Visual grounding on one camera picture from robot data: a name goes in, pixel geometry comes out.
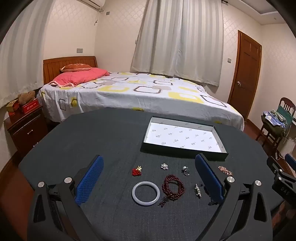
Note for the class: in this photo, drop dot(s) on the red coral cluster ornament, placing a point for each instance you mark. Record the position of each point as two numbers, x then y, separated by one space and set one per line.
136 172

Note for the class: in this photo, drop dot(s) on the pearl flower brooch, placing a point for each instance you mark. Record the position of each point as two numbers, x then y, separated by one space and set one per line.
164 166

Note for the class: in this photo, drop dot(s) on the pile of clothes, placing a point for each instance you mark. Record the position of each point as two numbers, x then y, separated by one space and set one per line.
274 120

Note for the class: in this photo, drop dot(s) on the dark grey tablecloth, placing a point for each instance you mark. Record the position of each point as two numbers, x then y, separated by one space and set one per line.
115 143

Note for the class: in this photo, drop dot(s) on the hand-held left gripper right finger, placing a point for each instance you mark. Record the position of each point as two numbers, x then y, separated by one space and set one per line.
209 178

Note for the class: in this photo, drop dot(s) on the white jade bangle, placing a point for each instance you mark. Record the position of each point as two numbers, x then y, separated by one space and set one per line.
134 193

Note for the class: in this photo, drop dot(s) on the wooden headboard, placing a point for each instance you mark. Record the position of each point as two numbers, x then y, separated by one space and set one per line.
53 67

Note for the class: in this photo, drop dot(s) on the silver pendant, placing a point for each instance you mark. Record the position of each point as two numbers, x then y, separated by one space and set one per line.
198 191

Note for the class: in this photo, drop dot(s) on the shallow green cardboard tray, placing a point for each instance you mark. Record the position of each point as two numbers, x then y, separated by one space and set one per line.
182 136

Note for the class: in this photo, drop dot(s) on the pink pillow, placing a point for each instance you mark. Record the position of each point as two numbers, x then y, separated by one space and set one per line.
78 75

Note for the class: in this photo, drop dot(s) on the orange brown cushion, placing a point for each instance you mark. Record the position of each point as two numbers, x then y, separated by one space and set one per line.
76 67

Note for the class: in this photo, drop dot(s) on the pink gold brooch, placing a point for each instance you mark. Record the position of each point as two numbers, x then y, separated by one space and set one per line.
225 170

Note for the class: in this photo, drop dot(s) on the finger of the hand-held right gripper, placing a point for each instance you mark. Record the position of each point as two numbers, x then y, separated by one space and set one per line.
274 164
290 160

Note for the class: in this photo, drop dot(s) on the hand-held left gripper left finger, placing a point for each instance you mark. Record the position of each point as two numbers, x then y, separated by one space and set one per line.
90 178

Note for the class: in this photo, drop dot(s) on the white window curtain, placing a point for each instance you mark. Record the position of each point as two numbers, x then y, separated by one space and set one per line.
178 39

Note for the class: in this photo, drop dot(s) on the brown wooden door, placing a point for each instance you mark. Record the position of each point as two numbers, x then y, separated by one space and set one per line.
247 74

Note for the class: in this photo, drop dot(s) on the small yellow box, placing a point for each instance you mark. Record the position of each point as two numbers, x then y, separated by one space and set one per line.
12 106

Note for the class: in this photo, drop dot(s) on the red box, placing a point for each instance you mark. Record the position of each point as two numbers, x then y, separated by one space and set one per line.
30 107

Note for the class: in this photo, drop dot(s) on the brown teddy bear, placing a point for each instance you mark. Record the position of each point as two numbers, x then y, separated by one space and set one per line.
26 97

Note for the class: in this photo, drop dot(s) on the wooden chair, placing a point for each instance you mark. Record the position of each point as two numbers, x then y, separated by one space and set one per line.
266 136

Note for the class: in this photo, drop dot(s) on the bed with patterned sheet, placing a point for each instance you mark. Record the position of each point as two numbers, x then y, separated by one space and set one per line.
138 92

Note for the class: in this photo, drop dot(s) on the dark wooden nightstand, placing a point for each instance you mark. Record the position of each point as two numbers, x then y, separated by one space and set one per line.
25 132

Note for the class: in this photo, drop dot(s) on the white air conditioner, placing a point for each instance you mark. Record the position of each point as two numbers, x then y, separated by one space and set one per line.
94 2

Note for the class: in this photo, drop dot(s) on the sheer white curtain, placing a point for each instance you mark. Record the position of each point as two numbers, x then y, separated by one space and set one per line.
20 58

